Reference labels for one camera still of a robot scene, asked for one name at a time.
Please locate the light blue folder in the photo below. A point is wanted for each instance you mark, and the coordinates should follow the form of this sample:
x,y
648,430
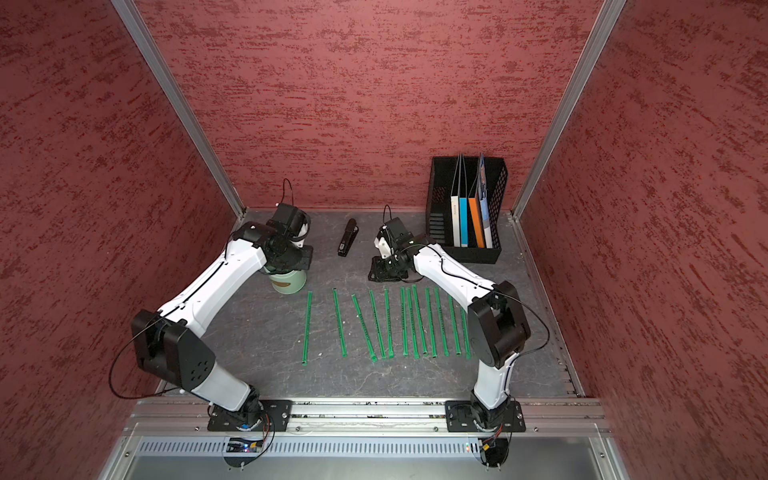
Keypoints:
x,y
482,197

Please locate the black mesh file organizer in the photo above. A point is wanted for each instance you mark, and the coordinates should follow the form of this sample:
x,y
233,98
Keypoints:
x,y
438,216

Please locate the black stapler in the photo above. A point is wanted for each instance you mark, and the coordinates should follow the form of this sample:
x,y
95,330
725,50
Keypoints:
x,y
350,232

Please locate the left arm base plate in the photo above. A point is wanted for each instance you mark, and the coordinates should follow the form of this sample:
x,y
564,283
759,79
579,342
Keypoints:
x,y
273,415

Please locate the aluminium corner post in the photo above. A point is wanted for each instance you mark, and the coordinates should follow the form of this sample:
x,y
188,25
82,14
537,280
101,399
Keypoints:
x,y
138,30
603,26

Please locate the left aluminium corner post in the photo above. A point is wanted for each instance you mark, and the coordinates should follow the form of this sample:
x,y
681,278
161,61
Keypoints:
x,y
138,30

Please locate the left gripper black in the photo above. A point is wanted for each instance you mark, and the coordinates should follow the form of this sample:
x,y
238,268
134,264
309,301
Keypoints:
x,y
303,263

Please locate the orange spine folder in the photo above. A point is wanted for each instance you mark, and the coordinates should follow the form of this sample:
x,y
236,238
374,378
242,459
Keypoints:
x,y
475,215

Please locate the aluminium mounting rail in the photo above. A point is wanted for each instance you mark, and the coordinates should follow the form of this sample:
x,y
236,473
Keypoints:
x,y
371,417

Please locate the right aluminium corner post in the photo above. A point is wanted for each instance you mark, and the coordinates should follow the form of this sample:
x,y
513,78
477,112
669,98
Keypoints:
x,y
603,26

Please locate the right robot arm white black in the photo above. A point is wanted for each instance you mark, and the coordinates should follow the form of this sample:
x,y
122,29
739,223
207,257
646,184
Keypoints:
x,y
497,324

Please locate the green straw thirteenth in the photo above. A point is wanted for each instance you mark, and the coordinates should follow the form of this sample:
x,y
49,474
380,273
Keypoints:
x,y
369,345

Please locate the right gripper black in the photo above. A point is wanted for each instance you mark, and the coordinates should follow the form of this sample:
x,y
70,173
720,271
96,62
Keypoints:
x,y
381,272

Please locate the green straw twelfth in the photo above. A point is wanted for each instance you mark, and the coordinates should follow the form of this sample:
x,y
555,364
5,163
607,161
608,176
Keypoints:
x,y
340,323

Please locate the green straw fourteenth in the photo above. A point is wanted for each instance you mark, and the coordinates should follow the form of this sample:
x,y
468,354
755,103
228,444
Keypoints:
x,y
379,335

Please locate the blue spine folder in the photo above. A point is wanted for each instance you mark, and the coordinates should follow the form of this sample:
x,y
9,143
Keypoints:
x,y
463,202

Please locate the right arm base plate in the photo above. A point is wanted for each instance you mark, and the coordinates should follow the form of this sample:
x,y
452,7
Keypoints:
x,y
471,416

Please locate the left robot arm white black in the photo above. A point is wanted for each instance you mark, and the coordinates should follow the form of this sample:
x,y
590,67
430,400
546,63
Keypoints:
x,y
168,342

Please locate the pale green storage cup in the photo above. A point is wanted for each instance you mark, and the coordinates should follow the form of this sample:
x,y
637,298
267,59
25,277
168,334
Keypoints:
x,y
288,283

